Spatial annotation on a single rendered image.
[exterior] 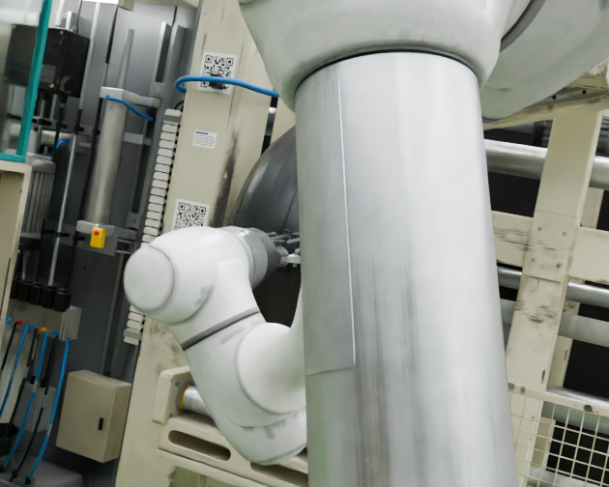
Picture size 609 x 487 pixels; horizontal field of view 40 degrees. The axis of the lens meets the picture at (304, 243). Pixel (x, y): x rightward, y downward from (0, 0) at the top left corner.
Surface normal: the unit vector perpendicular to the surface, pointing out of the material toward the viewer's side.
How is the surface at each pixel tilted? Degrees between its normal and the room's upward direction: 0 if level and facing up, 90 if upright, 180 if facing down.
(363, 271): 79
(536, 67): 150
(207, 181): 90
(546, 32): 134
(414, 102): 70
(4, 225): 90
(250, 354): 60
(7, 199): 90
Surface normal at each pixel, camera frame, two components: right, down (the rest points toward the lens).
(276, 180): -0.25, -0.51
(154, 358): -0.39, -0.03
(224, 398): -0.60, 0.27
